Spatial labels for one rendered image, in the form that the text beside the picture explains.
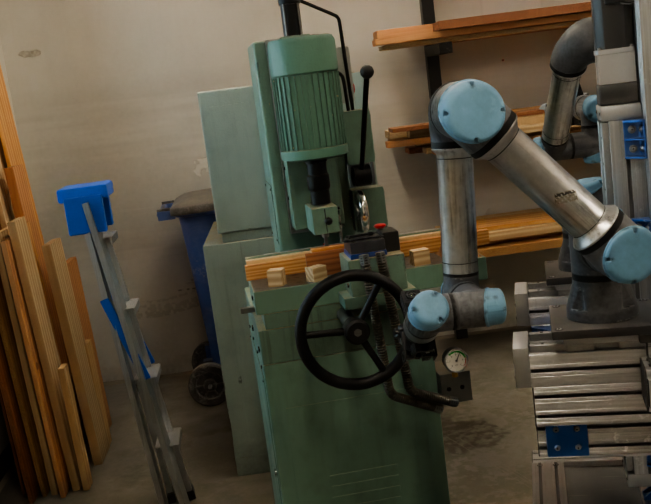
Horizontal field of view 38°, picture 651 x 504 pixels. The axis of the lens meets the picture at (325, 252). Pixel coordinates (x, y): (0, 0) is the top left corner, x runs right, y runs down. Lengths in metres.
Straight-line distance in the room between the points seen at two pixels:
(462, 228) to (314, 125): 0.60
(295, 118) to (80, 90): 2.57
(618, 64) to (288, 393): 1.12
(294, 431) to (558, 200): 0.97
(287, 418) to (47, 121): 2.81
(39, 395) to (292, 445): 1.40
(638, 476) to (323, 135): 1.14
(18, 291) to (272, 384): 1.41
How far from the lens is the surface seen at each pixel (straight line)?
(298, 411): 2.44
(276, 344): 2.38
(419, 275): 2.41
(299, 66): 2.39
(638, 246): 1.91
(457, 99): 1.79
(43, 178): 4.92
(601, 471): 2.86
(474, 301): 1.88
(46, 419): 3.65
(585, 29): 2.52
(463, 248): 1.98
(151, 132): 4.81
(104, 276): 3.14
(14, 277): 3.55
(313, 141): 2.40
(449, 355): 2.41
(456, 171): 1.95
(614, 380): 2.11
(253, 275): 2.50
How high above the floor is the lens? 1.38
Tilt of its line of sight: 10 degrees down
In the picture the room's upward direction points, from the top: 7 degrees counter-clockwise
